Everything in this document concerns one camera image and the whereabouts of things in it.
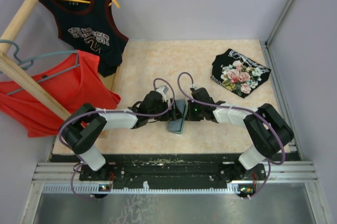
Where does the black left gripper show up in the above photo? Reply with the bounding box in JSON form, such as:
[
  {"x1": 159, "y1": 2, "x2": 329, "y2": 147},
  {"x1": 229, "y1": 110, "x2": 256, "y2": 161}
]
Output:
[{"x1": 148, "y1": 98, "x2": 183, "y2": 121}]

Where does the grey-blue glasses case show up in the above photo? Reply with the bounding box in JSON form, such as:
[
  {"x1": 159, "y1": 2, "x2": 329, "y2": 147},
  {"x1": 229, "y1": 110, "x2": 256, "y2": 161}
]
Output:
[{"x1": 166, "y1": 99, "x2": 187, "y2": 134}]

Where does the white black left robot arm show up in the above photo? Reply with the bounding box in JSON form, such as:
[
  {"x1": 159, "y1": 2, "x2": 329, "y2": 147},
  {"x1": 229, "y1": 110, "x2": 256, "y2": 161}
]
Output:
[{"x1": 58, "y1": 91, "x2": 183, "y2": 180}]

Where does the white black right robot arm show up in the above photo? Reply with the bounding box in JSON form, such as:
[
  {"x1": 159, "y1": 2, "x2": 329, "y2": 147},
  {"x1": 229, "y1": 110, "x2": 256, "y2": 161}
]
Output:
[{"x1": 186, "y1": 87, "x2": 294, "y2": 180}]

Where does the black floral folded shirt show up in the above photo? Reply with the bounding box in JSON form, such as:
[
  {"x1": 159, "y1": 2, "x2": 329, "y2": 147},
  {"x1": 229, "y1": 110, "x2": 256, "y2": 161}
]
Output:
[{"x1": 211, "y1": 48, "x2": 271, "y2": 98}]

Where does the red tank top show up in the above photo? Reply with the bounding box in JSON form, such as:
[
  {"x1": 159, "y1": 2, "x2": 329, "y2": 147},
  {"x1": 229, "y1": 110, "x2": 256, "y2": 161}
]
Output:
[{"x1": 0, "y1": 49, "x2": 122, "y2": 138}]

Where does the navy basketball jersey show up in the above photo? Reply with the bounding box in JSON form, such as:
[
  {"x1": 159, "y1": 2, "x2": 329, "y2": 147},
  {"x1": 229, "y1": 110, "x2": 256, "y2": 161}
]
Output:
[{"x1": 39, "y1": 0, "x2": 128, "y2": 77}]

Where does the grey-blue clothes hanger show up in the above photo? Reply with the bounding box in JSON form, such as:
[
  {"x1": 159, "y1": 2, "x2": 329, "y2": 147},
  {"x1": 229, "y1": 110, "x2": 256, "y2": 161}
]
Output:
[{"x1": 1, "y1": 39, "x2": 80, "y2": 83}]

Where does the wooden clothes rack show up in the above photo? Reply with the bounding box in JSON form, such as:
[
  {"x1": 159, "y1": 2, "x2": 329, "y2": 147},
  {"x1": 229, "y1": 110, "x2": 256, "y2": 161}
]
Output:
[{"x1": 0, "y1": 0, "x2": 122, "y2": 140}]

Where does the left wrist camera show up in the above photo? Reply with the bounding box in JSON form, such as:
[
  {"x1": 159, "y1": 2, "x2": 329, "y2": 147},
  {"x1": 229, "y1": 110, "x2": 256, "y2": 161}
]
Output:
[{"x1": 155, "y1": 85, "x2": 169, "y2": 102}]

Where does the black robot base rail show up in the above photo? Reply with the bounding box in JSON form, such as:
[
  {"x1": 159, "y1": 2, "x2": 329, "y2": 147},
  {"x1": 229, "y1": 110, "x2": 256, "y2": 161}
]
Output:
[{"x1": 51, "y1": 153, "x2": 270, "y2": 199}]

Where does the aluminium frame post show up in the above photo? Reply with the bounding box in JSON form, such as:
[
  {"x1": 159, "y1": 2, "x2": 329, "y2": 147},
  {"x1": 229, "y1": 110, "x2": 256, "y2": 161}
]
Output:
[{"x1": 264, "y1": 0, "x2": 311, "y2": 48}]

